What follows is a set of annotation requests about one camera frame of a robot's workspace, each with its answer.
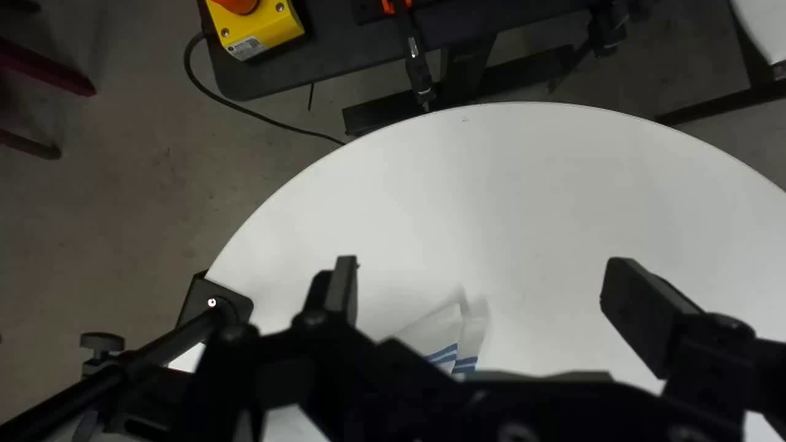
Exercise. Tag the yellow emergency stop box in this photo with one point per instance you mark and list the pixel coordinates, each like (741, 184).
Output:
(249, 24)

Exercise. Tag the dark red metal frame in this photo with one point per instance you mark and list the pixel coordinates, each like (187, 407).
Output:
(39, 69)

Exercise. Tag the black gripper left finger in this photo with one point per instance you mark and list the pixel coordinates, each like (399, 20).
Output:
(342, 288)

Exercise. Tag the black camera stand with clamp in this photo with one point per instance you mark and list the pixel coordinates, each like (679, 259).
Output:
(215, 305)

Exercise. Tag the white towel with blue stripes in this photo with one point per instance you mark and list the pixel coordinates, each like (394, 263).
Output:
(457, 333)

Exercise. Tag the black perforated cart top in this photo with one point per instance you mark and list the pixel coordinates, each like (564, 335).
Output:
(344, 46)

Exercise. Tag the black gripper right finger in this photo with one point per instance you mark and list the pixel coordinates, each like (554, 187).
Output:
(642, 308)

